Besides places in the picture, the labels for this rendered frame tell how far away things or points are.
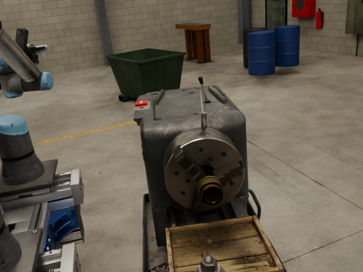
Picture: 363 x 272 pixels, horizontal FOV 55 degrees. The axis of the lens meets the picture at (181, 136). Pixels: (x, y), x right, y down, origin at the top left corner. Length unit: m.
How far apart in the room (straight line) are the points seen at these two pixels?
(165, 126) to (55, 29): 9.84
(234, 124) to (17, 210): 0.90
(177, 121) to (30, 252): 0.77
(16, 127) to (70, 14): 9.92
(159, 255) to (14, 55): 1.13
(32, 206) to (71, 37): 9.95
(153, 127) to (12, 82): 0.61
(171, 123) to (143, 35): 10.20
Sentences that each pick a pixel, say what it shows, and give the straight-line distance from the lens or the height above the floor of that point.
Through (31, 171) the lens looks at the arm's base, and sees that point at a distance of 1.39.
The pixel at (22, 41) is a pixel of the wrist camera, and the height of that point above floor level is 1.62.
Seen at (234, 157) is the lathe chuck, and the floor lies 1.14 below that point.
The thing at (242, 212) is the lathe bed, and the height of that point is 0.87.
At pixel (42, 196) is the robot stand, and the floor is 1.09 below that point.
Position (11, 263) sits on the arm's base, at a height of 1.17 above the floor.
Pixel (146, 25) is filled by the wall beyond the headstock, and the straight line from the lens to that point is 11.61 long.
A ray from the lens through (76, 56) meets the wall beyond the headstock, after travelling 11.25.
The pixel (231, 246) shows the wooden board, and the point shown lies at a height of 0.88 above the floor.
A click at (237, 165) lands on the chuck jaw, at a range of 1.33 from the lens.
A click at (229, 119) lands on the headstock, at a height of 1.24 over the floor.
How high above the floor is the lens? 1.73
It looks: 22 degrees down
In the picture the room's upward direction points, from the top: 6 degrees counter-clockwise
